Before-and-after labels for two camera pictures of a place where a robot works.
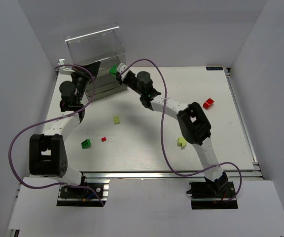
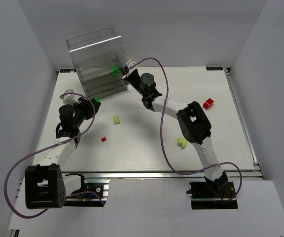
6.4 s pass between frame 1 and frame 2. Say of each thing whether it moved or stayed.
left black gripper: moved
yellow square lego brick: stayed
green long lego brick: stayed
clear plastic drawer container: stayed
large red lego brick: stayed
